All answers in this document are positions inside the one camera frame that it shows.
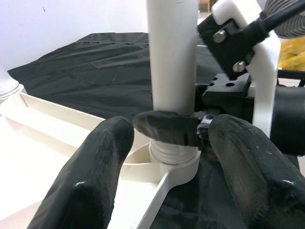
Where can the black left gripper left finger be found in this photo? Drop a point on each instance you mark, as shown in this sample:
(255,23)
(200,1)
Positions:
(83,181)

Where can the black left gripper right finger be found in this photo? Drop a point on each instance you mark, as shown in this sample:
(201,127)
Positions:
(257,171)

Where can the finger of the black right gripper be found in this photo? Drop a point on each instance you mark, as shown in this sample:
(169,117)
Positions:
(166,128)

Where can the white plastic table top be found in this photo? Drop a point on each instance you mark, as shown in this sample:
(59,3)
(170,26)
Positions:
(35,143)

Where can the white plastic table leg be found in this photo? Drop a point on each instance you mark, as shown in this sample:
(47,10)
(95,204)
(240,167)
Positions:
(8,83)
(172,59)

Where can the yellow plastic bag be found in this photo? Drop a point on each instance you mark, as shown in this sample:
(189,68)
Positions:
(293,53)

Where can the black cloth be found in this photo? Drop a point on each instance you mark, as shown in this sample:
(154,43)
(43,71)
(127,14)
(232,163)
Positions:
(95,71)

